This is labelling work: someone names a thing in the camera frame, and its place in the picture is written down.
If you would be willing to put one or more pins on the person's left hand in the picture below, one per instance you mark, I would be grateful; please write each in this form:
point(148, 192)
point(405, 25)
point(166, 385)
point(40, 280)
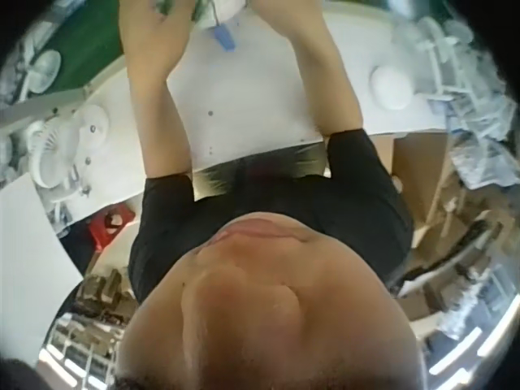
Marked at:
point(140, 26)

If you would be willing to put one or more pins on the shelf of dark goods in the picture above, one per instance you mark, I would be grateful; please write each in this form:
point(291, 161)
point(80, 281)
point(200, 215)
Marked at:
point(91, 308)

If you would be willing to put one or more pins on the red plastic stool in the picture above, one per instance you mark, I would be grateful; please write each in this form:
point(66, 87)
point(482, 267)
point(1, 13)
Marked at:
point(109, 228)

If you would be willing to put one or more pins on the white flat board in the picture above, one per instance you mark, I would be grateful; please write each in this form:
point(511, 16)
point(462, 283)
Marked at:
point(34, 260)

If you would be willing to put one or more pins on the white desk fan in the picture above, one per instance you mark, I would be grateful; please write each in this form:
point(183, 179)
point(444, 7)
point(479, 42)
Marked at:
point(55, 152)

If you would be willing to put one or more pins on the white round disc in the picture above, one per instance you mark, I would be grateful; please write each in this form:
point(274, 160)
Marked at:
point(391, 87)

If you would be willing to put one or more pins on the person's legs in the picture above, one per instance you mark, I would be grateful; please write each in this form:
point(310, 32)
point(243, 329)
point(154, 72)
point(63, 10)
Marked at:
point(260, 168)

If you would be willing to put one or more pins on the heap of white fans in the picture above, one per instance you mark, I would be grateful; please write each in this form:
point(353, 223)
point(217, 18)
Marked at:
point(34, 69)

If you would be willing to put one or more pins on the pile of white fan stands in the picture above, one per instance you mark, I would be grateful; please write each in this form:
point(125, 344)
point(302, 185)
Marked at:
point(440, 53)

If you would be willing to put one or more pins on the white round fan base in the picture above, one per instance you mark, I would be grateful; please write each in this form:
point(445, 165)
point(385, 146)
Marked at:
point(94, 122)

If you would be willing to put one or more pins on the white fan part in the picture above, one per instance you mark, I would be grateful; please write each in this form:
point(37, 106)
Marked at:
point(221, 10)

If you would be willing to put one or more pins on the brown cardboard box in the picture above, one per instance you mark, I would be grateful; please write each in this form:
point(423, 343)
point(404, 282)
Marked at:
point(422, 183)

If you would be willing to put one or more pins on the person's right hand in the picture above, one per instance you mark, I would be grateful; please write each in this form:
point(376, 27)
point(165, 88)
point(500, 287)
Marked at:
point(290, 16)

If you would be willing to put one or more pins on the green mat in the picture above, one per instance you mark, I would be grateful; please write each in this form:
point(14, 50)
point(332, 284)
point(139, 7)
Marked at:
point(87, 44)

